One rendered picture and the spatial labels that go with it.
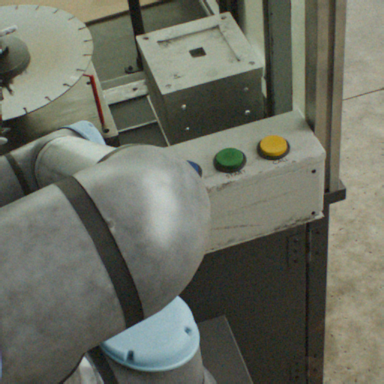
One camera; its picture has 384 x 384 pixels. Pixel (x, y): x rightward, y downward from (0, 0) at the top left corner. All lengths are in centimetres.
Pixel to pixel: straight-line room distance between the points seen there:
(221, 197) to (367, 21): 192
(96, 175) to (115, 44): 119
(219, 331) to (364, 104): 160
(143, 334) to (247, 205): 37
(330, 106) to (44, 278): 79
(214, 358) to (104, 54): 78
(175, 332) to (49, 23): 72
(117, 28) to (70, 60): 43
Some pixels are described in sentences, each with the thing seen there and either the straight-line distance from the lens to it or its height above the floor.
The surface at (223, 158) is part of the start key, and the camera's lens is 119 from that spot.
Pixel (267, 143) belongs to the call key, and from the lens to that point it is 120.
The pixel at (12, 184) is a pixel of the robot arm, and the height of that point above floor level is 112.
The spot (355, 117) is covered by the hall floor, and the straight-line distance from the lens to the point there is 262.
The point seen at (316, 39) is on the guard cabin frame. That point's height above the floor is 107.
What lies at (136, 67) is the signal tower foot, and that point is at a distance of 163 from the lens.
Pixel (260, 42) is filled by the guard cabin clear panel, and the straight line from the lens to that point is 148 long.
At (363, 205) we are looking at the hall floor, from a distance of 234.
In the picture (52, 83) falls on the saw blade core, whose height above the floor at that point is 95.
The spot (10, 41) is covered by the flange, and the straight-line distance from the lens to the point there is 142.
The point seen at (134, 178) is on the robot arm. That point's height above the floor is 136.
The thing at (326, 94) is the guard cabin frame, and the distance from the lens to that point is 121.
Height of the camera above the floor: 173
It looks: 46 degrees down
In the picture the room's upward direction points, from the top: 8 degrees counter-clockwise
